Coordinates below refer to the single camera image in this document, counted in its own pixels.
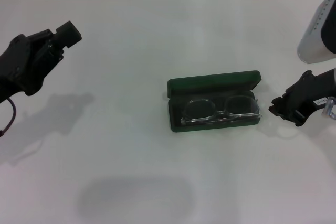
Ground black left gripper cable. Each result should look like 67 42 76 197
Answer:
0 97 18 137

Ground green glasses case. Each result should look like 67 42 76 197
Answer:
166 70 263 133

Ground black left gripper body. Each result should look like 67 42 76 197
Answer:
0 34 66 103

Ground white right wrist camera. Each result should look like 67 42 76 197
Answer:
296 0 336 65

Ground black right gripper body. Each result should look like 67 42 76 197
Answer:
284 68 336 127

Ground clear white glasses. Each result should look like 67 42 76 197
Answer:
180 94 264 126

